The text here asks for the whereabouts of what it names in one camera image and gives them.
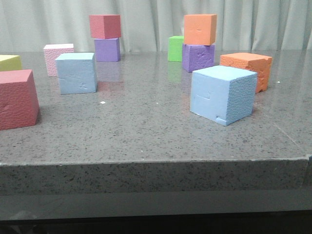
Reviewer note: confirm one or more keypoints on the light blue foam cube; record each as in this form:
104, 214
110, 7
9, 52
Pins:
223, 94
76, 73

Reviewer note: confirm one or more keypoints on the purple foam cube right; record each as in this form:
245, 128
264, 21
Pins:
195, 57

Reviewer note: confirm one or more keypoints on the purple foam cube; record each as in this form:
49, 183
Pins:
195, 57
107, 50

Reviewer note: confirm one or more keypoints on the green foam cube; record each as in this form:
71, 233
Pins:
175, 48

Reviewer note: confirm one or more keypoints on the purple foam cube left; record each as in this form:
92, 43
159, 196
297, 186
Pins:
107, 50

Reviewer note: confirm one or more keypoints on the orange foam cube stacked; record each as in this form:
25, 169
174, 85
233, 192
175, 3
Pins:
200, 29

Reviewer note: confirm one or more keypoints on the red foam cube stacked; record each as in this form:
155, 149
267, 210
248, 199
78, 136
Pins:
105, 26

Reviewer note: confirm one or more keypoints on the chipped orange foam cube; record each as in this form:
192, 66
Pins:
260, 64

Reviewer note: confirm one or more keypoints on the pink foam cube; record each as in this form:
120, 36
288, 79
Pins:
51, 52

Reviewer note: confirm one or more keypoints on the large red foam cube front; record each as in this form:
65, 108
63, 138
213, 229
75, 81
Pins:
19, 106

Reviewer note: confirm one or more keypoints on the yellow foam cube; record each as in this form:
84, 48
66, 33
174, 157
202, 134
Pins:
10, 62

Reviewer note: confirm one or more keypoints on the grey curtain backdrop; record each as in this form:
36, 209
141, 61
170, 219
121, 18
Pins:
146, 25

